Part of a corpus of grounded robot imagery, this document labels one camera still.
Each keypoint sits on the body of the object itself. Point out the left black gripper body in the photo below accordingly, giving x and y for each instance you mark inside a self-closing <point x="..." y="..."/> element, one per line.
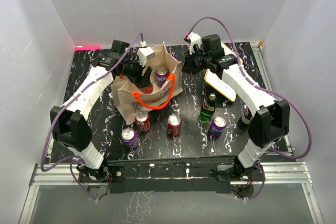
<point x="133" y="71"/>

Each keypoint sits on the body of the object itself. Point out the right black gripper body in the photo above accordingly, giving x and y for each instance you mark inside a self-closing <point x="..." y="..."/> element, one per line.
<point x="202" y="61"/>

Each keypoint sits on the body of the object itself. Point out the red coke can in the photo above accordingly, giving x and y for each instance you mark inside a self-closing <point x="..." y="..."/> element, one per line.
<point x="142" y="120"/>
<point x="174" y="125"/>
<point x="147" y="90"/>

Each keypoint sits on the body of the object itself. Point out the purple fanta can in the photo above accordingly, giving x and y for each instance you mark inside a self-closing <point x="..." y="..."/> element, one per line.
<point x="130" y="138"/>
<point x="161" y="76"/>
<point x="217" y="126"/>

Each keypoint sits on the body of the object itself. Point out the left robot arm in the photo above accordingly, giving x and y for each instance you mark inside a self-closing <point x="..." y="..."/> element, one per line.
<point x="70" y="128"/>

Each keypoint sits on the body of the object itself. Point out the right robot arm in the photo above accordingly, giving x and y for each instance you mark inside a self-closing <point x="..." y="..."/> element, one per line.
<point x="269" y="121"/>

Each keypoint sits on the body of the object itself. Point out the green glass bottle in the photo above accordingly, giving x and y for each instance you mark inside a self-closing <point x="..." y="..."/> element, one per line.
<point x="208" y="108"/>

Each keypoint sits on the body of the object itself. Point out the black marble pattern mat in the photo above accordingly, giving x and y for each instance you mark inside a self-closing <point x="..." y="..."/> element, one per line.
<point x="163" y="124"/>

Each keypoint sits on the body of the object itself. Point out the pink marker pen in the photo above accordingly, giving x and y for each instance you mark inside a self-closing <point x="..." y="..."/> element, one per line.
<point x="83" y="48"/>

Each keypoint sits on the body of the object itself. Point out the dark Pepsi bottle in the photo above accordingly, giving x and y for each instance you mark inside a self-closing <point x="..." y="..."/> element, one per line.
<point x="245" y="117"/>

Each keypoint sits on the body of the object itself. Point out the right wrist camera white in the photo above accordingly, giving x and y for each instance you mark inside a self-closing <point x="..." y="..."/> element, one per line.
<point x="194" y="41"/>

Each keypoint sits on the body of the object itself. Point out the small whiteboard with orange frame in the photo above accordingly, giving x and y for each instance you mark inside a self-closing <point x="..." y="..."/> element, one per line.
<point x="219" y="85"/>

